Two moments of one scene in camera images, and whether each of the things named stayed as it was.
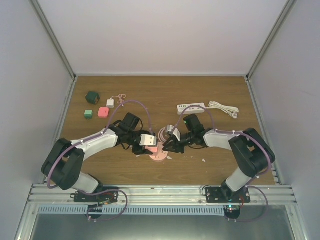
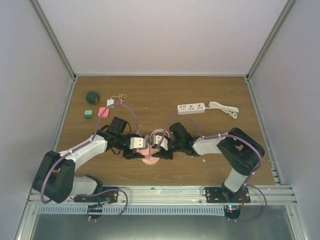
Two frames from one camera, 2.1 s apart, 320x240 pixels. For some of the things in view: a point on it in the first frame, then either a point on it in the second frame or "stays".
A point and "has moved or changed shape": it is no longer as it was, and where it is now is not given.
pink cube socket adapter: (154, 149) has moved or changed shape
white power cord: (231, 111) stays
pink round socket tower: (161, 154) has moved or changed shape
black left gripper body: (137, 151) → (128, 154)
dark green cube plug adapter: (92, 97) stays
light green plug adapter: (88, 114) stays
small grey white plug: (110, 103) stays
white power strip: (180, 107) stays
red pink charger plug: (103, 112) stays
